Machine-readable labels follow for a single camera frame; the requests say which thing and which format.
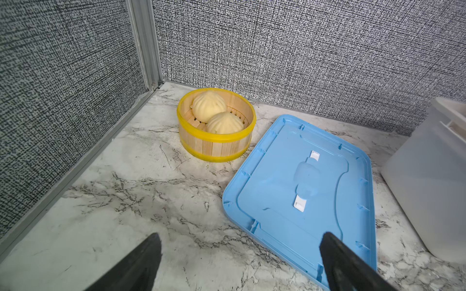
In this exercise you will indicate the yellow bamboo steamer basket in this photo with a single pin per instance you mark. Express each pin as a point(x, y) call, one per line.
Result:
point(215, 147)

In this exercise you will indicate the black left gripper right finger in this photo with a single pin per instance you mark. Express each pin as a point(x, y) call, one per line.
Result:
point(345, 271)

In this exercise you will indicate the front steamed bun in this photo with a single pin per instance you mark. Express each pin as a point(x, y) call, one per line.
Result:
point(224, 123)

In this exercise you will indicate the back steamed bun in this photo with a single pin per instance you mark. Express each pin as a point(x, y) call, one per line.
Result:
point(208, 104)

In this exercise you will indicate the white plastic storage box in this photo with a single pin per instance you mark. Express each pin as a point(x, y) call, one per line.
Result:
point(427, 176)

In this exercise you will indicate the steamed bun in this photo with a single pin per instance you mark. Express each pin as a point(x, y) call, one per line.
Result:
point(224, 123)
point(208, 104)

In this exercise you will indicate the blue plastic box lid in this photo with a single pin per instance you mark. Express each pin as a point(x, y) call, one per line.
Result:
point(298, 183)

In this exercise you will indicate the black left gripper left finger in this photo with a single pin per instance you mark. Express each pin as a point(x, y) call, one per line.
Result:
point(137, 271)

